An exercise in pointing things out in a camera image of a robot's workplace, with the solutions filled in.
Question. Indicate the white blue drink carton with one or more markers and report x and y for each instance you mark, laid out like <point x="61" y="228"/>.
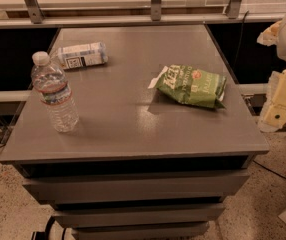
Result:
<point x="80" y="56"/>

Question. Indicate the green jalapeno chip bag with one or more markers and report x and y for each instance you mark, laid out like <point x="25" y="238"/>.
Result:
<point x="191" y="86"/>

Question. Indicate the metal railing frame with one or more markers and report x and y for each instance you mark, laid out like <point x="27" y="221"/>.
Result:
<point x="97" y="13"/>

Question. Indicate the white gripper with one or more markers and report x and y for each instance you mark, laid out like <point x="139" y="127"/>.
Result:
<point x="273" y="117"/>

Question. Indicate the clear plastic water bottle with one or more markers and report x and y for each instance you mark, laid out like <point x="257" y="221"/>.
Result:
<point x="50" y="81"/>

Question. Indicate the grey drawer cabinet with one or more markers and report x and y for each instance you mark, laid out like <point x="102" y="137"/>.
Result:
<point x="138" y="165"/>

